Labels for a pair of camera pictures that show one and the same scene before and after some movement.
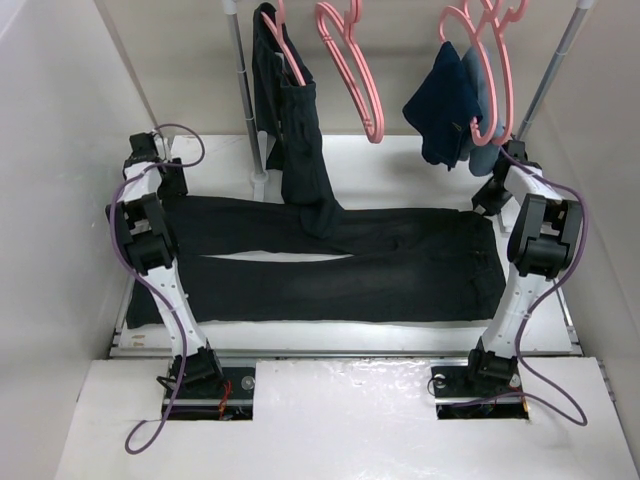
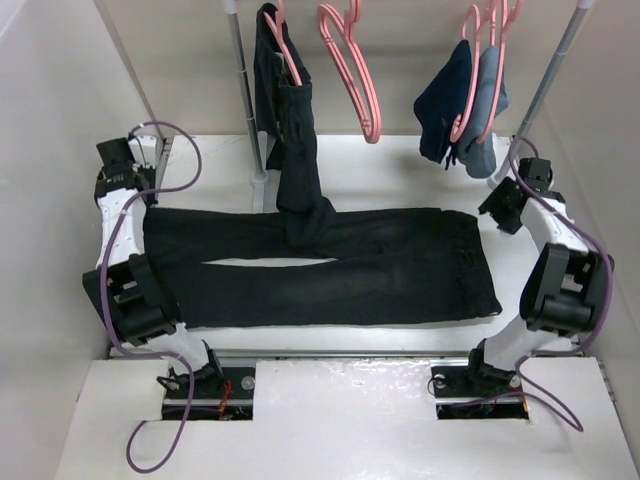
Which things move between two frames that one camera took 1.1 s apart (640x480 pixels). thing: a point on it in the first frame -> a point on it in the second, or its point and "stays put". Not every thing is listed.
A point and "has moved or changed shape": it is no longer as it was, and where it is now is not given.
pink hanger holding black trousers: x=278 y=30 stays put
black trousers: x=253 y=260 has moved or changed shape
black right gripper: x=481 y=198 -> x=492 y=204
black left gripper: x=177 y=185 -> x=150 y=172
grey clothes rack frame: x=581 y=12 stays put
